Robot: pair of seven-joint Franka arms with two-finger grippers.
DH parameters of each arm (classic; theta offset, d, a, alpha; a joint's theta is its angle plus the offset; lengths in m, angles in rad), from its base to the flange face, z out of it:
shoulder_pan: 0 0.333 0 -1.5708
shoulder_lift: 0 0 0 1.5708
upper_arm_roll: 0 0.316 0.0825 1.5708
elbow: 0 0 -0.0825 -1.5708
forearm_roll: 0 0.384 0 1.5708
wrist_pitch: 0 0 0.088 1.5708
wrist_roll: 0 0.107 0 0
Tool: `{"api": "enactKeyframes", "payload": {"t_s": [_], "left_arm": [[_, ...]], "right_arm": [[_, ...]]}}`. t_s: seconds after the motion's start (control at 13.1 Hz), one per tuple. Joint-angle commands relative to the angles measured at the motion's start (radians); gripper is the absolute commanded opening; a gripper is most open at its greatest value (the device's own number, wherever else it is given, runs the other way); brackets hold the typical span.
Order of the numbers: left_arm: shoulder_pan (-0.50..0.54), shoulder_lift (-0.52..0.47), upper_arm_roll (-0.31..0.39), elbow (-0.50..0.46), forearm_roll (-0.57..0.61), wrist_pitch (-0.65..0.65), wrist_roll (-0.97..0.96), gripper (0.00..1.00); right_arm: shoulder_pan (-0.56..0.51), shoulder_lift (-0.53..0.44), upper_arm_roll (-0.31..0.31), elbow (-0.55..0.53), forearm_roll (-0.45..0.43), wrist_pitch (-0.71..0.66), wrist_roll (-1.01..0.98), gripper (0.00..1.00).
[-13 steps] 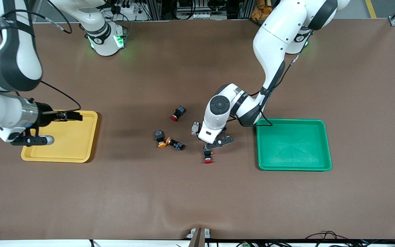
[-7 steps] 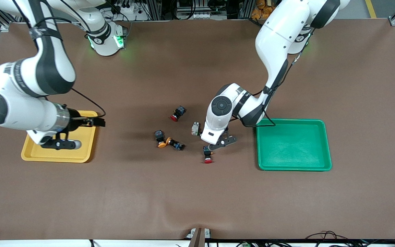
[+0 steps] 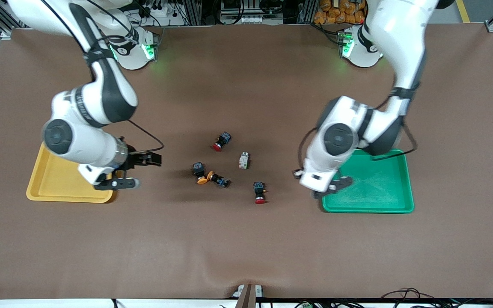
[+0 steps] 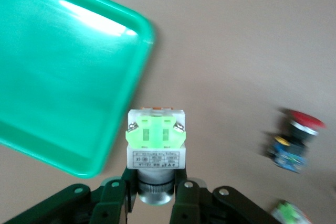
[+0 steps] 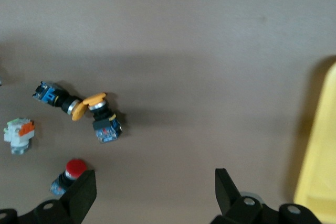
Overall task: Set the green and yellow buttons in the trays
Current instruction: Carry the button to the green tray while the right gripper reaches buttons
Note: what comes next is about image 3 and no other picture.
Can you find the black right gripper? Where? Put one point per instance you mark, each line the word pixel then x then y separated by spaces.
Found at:
pixel 135 159

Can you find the yellow push button black body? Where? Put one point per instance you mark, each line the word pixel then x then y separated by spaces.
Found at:
pixel 220 180
pixel 199 171

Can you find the white button orange block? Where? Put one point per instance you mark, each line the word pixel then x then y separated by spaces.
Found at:
pixel 243 161

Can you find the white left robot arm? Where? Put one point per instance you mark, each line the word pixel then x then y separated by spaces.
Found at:
pixel 400 38

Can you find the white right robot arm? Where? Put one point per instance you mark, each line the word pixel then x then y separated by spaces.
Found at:
pixel 101 102

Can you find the green plastic tray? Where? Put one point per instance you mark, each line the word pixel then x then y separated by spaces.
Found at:
pixel 379 192

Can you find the red push button black body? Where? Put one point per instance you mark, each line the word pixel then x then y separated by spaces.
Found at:
pixel 259 190
pixel 222 140

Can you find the yellow plastic tray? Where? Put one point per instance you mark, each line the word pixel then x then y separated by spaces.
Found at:
pixel 58 188

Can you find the brown table mat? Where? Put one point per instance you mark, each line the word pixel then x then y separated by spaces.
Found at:
pixel 246 248

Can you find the white power strip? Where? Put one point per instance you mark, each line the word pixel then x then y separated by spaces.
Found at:
pixel 156 10

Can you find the orange mesh bag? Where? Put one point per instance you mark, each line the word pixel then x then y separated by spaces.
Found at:
pixel 340 12

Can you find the grey electronics box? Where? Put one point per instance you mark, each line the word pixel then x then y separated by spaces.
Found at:
pixel 246 13

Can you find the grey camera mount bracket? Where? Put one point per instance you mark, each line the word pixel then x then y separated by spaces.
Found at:
pixel 246 295

